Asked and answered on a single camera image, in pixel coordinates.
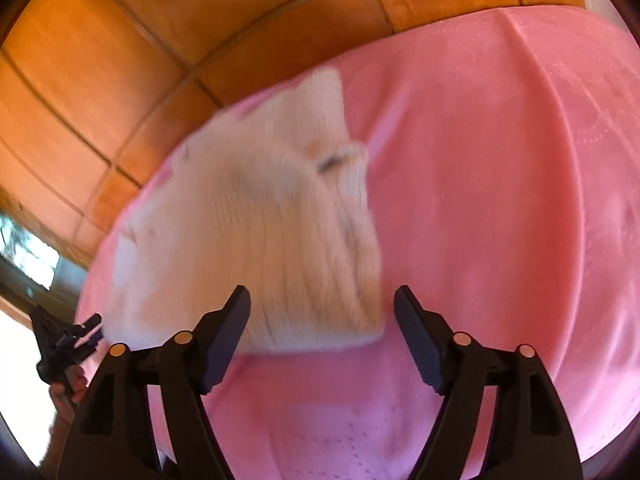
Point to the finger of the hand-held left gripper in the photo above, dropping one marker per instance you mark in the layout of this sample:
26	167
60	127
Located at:
90	321
86	347

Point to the beige knit sweater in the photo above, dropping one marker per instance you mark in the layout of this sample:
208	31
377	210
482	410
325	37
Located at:
280	240

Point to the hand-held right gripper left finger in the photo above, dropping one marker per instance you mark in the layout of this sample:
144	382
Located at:
225	342

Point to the window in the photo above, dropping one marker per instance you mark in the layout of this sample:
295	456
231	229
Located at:
30	255

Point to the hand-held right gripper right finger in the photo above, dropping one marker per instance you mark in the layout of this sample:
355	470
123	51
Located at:
417	342

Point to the pink blanket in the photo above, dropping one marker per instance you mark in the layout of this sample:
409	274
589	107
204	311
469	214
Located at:
500	185

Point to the person's left hand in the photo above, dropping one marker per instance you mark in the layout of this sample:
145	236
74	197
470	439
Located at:
70	395

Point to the person's left forearm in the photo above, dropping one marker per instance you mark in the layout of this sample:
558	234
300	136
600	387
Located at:
55	452

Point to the wooden wardrobe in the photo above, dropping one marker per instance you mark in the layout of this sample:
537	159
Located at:
100	85

